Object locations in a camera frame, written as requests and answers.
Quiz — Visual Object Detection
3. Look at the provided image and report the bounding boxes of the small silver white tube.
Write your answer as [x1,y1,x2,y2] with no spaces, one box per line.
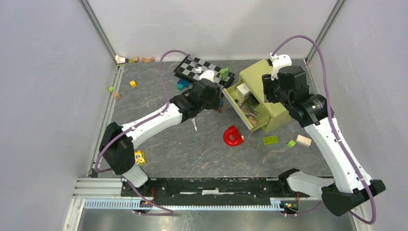
[191,118,198,131]

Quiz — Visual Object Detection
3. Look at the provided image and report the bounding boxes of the white cube box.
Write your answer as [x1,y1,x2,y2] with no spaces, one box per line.
[236,83,252,101]

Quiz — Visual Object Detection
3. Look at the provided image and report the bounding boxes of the green drawer cabinet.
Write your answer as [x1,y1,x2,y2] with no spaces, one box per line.
[222,59,292,133]

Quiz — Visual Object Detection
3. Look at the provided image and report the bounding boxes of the clear plastic wrapper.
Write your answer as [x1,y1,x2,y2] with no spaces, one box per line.
[235,95,260,118]

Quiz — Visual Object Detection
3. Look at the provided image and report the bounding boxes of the foundation bottle with grey cap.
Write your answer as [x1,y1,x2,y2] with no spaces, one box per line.
[247,116,258,126]

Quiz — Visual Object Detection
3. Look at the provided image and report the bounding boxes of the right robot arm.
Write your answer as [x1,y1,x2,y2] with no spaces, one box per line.
[261,65,386,217]

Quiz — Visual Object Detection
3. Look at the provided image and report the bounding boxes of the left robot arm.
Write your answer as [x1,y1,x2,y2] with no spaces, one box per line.
[95,79,222,196]

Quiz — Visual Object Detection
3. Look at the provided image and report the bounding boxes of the blue toy brick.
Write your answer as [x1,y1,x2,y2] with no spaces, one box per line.
[178,79,191,88]

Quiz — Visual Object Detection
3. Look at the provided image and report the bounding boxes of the green toy figure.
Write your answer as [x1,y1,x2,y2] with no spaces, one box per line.
[219,67,229,81]

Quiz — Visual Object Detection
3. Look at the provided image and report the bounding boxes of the black white chessboard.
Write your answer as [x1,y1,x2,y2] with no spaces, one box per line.
[173,55,236,90]

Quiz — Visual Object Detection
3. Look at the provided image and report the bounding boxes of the red toy magnet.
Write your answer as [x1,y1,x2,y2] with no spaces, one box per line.
[223,126,244,147]

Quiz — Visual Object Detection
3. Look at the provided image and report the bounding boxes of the lime green toy brick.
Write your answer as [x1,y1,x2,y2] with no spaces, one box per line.
[262,135,279,146]

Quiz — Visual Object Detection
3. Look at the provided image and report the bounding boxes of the small green block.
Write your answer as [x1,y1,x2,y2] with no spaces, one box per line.
[287,140,296,148]

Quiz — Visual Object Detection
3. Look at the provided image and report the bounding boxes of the cream toy brick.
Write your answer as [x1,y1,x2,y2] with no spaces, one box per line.
[296,135,312,147]

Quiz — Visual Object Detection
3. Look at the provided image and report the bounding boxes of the small yellow cube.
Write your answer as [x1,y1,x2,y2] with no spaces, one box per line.
[130,81,137,88]

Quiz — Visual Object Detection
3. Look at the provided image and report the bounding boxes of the wooden blocks in corner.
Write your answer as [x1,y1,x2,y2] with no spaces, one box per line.
[115,55,155,65]

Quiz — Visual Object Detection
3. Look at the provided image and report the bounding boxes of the small wooden cube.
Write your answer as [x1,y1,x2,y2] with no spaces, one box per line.
[112,91,121,100]

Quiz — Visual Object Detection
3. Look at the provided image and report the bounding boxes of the yellow number toy block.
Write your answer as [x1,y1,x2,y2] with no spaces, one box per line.
[134,150,146,166]

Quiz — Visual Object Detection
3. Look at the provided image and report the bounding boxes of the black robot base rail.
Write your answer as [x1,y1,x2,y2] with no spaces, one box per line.
[138,177,308,206]

